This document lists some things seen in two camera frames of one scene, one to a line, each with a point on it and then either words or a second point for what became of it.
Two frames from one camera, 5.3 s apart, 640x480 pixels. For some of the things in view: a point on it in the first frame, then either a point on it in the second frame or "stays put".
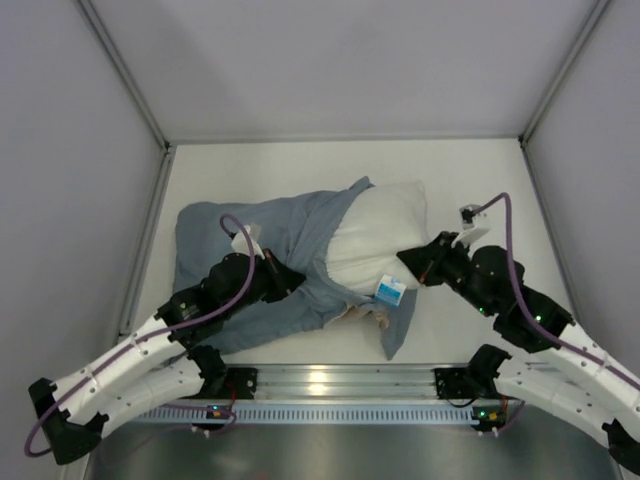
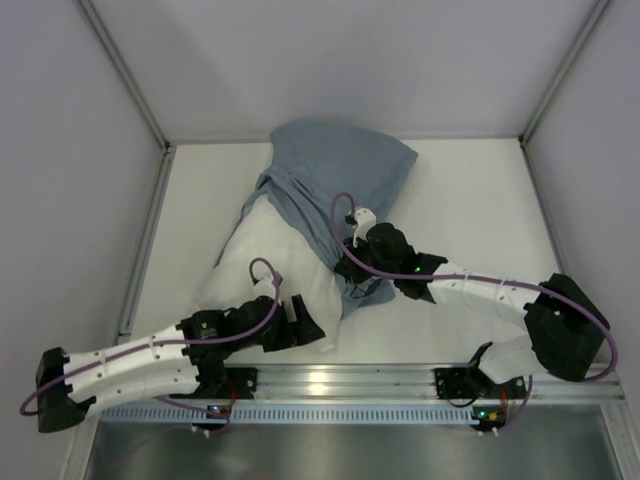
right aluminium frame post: x=592 y=20 stays put
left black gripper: x=275 y=272 -> x=286 y=326
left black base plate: x=240 y=383 stays put
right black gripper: x=432 y=261 -> x=351 y=262
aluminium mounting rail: x=345 y=383 stays put
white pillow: x=380 y=223 -> x=273 y=237
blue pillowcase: x=299 y=229 -> x=321 y=173
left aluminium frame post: x=168 y=150 stays put
